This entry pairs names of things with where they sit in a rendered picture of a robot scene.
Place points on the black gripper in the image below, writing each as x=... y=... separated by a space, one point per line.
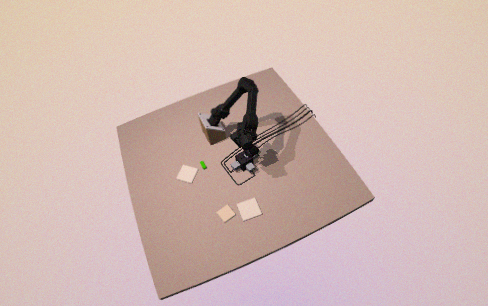
x=251 y=152

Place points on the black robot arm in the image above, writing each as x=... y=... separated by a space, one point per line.
x=250 y=119

